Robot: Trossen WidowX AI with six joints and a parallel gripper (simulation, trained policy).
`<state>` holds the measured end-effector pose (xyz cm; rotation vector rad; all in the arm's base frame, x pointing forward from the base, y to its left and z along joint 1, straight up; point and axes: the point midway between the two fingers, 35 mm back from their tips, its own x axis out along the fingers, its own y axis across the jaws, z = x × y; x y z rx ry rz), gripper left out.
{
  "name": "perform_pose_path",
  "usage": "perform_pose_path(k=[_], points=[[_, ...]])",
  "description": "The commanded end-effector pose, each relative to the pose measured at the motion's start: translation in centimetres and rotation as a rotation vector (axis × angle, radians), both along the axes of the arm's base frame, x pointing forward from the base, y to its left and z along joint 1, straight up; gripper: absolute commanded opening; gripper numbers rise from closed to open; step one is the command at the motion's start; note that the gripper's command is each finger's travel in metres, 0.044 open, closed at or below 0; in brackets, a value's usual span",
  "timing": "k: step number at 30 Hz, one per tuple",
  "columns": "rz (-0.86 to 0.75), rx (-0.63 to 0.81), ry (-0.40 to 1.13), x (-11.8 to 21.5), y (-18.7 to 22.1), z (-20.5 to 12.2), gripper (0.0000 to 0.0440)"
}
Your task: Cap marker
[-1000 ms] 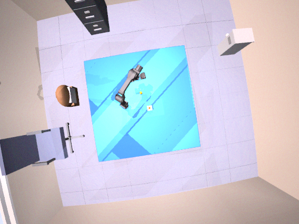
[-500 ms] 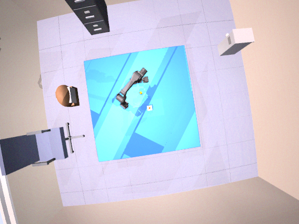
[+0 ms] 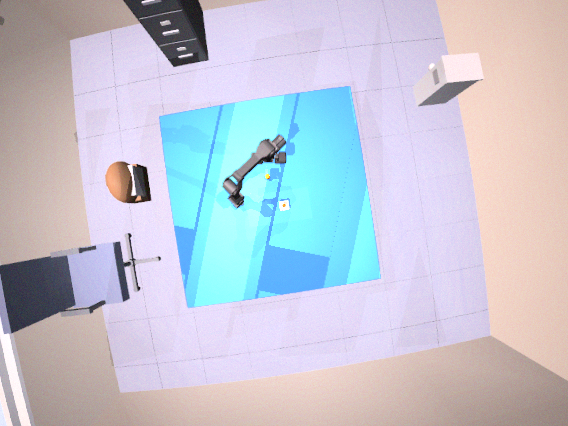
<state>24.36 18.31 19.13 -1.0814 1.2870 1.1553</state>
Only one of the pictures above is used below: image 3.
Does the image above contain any white square block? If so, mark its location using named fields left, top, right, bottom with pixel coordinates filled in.
left=279, top=200, right=290, bottom=211

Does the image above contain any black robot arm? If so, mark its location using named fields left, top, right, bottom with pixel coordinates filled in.
left=222, top=135, right=287, bottom=208

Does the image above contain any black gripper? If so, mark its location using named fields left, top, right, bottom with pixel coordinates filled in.
left=251, top=151, right=286, bottom=164

